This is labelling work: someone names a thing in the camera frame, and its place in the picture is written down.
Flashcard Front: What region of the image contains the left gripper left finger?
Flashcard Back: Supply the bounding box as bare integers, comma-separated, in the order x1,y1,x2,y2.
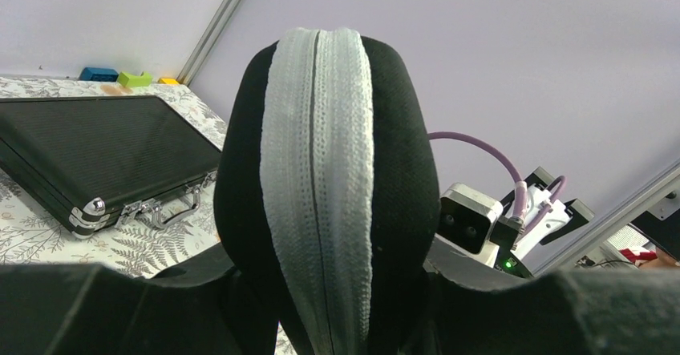
1,244,278,354

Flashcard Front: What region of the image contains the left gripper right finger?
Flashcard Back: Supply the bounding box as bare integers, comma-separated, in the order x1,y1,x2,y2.
426,240,679,354

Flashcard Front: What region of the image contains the black zippered case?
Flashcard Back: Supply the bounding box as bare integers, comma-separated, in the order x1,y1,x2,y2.
214,28,439,354

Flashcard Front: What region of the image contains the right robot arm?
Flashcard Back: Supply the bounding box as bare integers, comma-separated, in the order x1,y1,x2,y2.
470,167,594,279

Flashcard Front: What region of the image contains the black aluminium briefcase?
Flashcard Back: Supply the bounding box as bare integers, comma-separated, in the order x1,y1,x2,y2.
1,95,221,239

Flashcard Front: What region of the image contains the yellow block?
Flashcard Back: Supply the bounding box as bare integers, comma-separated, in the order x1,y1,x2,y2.
157,78,180,85

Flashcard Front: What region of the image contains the green block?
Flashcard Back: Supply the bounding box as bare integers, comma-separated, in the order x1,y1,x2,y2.
117,71,153,88

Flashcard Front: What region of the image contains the blue block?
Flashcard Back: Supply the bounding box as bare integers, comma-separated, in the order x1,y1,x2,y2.
79,67,119,82

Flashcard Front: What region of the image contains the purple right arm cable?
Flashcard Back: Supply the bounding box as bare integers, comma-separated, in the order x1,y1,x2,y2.
427,131,568,234

